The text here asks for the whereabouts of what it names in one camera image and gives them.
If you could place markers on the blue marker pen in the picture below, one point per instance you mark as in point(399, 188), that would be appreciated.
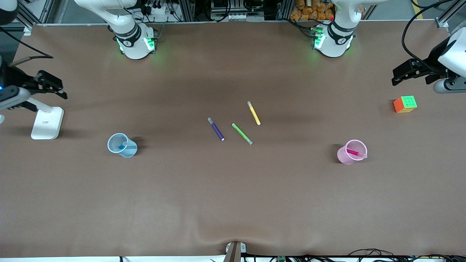
point(122, 146)

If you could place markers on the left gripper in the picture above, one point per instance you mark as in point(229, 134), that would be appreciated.
point(435, 57)

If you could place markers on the orange snack packages pile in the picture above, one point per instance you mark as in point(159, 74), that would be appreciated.
point(309, 12)

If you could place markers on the pink plastic cup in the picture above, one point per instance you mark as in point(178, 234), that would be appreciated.
point(344, 157)

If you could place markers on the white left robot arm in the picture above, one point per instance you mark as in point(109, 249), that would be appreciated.
point(338, 36)

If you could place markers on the upright aluminium frame post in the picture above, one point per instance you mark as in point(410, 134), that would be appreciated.
point(285, 10)
point(188, 11)

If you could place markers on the slanted aluminium frame strut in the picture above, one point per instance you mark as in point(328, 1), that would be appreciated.
point(442, 22)
point(29, 20)

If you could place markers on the pink marker pen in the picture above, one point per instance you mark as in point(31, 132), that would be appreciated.
point(353, 152)

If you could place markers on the light blue plastic cup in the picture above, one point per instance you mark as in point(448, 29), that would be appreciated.
point(129, 151)

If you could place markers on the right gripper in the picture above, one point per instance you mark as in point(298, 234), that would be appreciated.
point(13, 77)

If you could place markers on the purple marker pen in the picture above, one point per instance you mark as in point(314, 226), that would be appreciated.
point(216, 130)

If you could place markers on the white terminal block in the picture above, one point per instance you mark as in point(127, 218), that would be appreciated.
point(236, 16)

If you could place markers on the multicoloured puzzle cube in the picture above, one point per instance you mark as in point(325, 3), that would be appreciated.
point(407, 103)

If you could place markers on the white power strip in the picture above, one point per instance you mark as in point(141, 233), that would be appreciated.
point(160, 10)

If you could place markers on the yellow marker pen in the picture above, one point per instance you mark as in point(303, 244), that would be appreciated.
point(253, 113)

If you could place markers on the grey metal mount bracket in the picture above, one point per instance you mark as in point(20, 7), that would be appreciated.
point(233, 254)

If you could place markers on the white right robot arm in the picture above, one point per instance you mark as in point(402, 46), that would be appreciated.
point(133, 43)

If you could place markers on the green marker pen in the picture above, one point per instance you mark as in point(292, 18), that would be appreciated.
point(241, 133)

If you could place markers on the white stand with pole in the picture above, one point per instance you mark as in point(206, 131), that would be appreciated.
point(45, 125)

